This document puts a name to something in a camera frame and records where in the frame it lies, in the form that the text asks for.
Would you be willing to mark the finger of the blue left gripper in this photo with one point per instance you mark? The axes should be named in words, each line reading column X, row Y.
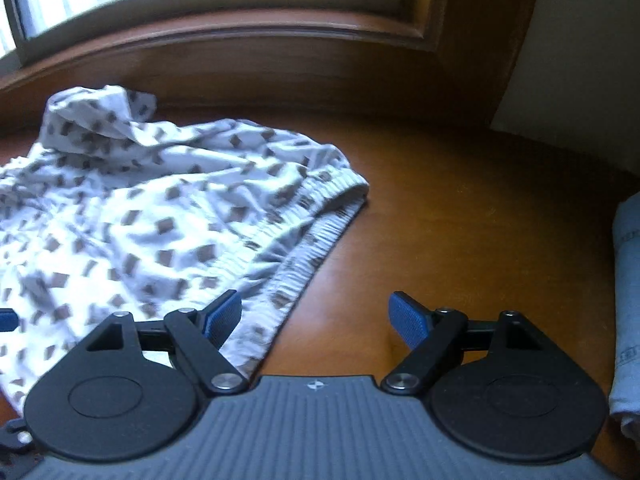
column 9, row 320

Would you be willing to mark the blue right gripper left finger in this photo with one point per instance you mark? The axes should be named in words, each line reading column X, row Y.
column 197, row 337

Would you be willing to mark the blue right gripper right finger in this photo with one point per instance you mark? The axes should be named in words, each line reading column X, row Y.
column 435, row 339

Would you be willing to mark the white patterned pyjama pants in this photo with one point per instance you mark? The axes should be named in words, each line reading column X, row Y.
column 112, row 210

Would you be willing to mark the rolled light blue towel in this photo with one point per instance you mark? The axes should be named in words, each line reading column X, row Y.
column 624, row 396

